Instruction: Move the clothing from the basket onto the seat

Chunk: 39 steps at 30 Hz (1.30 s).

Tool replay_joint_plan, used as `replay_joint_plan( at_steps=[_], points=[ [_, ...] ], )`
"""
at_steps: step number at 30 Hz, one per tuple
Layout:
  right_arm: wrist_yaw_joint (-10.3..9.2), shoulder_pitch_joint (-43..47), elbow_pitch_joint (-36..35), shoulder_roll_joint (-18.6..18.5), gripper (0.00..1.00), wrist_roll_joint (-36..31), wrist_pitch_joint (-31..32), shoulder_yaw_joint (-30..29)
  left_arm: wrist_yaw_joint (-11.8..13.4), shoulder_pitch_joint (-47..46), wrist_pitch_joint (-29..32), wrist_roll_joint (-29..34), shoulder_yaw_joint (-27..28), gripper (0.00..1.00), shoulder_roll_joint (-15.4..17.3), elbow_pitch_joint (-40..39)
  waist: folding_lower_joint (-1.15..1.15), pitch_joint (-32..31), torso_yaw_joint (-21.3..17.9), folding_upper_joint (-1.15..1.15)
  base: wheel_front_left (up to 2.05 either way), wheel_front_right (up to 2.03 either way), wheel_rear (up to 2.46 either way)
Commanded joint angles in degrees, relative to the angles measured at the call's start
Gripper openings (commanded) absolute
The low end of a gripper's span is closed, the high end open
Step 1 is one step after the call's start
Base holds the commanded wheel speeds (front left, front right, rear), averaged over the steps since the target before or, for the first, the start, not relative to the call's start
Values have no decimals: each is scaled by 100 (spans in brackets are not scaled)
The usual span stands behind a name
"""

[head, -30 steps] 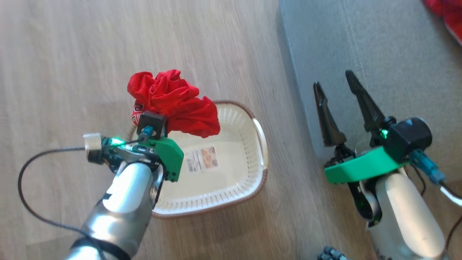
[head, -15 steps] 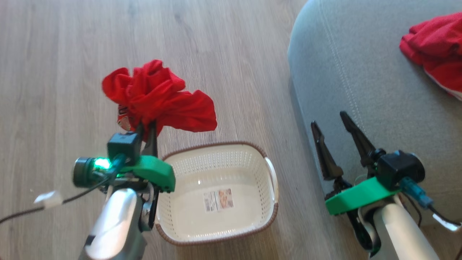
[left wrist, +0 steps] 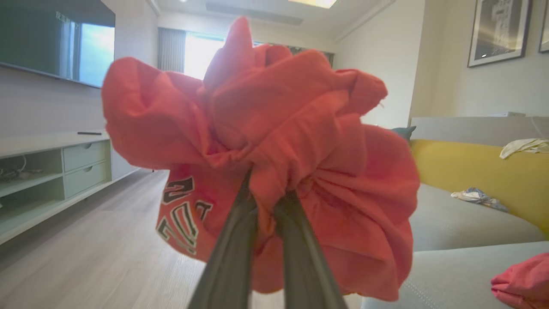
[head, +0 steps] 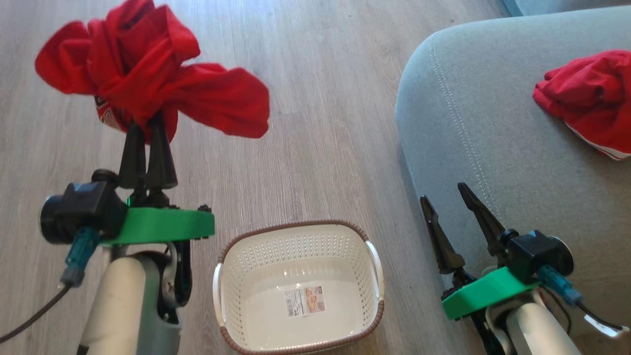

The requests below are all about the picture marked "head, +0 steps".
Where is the left black cable teal plug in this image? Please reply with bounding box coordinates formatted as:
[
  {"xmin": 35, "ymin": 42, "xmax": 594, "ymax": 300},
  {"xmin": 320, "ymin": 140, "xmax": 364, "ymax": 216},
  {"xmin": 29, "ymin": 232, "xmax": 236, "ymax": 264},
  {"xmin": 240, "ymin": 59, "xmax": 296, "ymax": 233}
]
[{"xmin": 0, "ymin": 227, "xmax": 101, "ymax": 345}]

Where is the right black cable teal plug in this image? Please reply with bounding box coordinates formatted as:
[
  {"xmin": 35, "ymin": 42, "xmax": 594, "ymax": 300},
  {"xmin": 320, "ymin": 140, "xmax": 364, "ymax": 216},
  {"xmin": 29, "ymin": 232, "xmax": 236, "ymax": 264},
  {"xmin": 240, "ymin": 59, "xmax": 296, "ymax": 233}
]
[{"xmin": 537, "ymin": 265, "xmax": 631, "ymax": 338}]

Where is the grey sofa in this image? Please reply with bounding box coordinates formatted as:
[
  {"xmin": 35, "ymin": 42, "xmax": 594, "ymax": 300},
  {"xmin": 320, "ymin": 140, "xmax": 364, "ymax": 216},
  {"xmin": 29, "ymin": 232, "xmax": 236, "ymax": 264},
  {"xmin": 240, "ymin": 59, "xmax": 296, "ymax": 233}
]
[{"xmin": 394, "ymin": 6, "xmax": 631, "ymax": 341}]

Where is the black cable teal plug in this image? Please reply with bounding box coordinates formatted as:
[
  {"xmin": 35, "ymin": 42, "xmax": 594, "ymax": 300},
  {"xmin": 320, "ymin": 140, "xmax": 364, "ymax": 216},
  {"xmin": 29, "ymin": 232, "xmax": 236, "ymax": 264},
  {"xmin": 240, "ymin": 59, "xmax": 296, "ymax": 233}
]
[
  {"xmin": 0, "ymin": 227, "xmax": 101, "ymax": 345},
  {"xmin": 537, "ymin": 265, "xmax": 631, "ymax": 338}
]

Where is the white product label sticker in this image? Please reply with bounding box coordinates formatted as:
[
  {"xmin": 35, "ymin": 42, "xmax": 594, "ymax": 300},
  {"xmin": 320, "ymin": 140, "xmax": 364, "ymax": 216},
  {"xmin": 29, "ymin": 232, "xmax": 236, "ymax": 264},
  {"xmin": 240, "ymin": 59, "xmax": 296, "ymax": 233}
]
[{"xmin": 284, "ymin": 285, "xmax": 326, "ymax": 318}]

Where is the plain red garment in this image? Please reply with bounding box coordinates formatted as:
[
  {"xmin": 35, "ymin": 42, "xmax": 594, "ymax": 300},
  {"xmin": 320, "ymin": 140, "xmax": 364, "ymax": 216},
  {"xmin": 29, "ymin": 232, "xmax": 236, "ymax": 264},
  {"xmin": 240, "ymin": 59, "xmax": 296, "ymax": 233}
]
[{"xmin": 35, "ymin": 0, "xmax": 271, "ymax": 145}]

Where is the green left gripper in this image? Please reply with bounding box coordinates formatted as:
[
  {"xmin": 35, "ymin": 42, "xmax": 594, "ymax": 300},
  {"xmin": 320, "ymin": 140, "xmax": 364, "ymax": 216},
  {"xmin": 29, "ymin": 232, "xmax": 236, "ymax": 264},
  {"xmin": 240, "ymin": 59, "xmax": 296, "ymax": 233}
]
[{"xmin": 100, "ymin": 113, "xmax": 216, "ymax": 246}]

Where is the red garment with white trim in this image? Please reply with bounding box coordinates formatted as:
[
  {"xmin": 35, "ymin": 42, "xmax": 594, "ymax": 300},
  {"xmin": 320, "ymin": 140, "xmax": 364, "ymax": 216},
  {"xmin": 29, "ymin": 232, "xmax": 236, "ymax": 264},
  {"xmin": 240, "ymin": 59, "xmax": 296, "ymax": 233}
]
[{"xmin": 532, "ymin": 49, "xmax": 631, "ymax": 162}]

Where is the cream plastic laundry basket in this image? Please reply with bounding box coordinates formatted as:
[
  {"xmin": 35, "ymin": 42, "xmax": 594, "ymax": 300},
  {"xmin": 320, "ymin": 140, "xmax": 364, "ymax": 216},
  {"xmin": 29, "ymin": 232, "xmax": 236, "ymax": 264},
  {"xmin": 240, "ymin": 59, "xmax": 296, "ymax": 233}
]
[{"xmin": 212, "ymin": 219, "xmax": 386, "ymax": 355}]

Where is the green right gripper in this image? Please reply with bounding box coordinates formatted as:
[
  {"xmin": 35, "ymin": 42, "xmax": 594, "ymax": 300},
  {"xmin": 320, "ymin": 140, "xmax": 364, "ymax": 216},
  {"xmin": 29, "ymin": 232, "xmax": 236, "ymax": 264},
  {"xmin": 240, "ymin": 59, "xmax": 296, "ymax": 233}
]
[{"xmin": 420, "ymin": 182, "xmax": 541, "ymax": 321}]

